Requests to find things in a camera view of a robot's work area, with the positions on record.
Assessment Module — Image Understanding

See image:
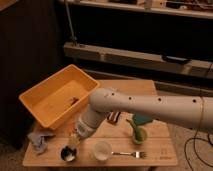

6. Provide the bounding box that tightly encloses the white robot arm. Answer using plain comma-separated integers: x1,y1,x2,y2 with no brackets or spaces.
73,88,213,140

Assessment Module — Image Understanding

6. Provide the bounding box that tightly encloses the small metal cup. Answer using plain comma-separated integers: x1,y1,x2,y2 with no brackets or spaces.
61,146,77,162

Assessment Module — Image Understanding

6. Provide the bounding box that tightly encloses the green cup with utensil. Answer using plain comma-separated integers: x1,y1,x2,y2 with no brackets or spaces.
127,119,147,145

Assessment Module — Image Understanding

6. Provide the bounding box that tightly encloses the grey crumpled cloth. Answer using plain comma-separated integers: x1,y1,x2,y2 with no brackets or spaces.
28,131,55,155

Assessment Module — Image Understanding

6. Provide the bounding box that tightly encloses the small dark item in bin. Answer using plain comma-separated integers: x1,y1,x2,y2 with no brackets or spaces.
70,97,79,106

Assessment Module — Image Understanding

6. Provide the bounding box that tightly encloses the yellow plastic bin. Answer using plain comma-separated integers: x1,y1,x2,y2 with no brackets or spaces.
19,64,100,130

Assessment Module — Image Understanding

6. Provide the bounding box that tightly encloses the brown striped sponge block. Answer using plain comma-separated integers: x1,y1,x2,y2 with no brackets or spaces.
107,112,120,125

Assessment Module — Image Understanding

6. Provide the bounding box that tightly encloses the silver metal fork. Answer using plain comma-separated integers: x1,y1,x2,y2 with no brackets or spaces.
112,151,147,158

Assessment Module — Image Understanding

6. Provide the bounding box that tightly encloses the teal cloth piece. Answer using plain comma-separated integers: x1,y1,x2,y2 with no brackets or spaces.
132,114,152,126

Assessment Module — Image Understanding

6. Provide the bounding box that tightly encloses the grey metal shelf beam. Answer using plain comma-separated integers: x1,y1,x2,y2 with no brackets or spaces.
63,42,213,79

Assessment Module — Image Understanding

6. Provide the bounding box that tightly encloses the black cable on floor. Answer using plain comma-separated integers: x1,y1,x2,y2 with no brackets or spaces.
183,61,213,171

